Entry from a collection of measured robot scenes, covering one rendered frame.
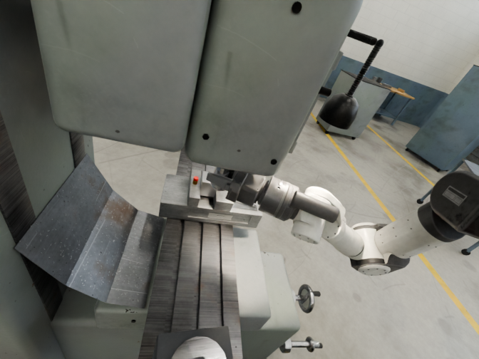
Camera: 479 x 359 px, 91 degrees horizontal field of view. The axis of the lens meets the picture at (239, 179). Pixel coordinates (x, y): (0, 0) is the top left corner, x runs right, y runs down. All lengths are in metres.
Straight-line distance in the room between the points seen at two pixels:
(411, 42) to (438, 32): 0.70
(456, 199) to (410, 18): 8.10
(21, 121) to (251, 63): 0.40
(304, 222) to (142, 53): 0.43
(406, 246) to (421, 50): 8.55
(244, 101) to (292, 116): 0.08
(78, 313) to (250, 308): 0.50
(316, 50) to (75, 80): 0.32
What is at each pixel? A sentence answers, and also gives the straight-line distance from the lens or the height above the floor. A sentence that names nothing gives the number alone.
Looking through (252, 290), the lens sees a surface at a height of 0.86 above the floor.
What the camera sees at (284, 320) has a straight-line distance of 0.99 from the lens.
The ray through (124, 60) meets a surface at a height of 1.47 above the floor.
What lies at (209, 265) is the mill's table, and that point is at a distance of 0.75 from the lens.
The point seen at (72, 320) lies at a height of 0.74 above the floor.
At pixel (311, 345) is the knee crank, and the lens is 1.26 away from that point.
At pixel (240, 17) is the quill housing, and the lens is 0.35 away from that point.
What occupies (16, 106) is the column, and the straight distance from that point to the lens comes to 0.53.
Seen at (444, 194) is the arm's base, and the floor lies 1.39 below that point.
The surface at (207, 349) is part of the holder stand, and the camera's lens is 0.45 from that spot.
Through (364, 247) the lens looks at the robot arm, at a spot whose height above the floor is 1.15.
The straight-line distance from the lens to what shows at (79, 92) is 0.39.
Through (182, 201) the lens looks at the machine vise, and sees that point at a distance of 0.79.
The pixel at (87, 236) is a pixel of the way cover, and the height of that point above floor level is 0.98.
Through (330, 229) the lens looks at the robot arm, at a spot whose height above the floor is 1.20.
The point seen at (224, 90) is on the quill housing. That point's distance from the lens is 0.37.
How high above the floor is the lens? 1.57
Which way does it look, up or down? 36 degrees down
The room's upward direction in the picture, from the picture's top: 21 degrees clockwise
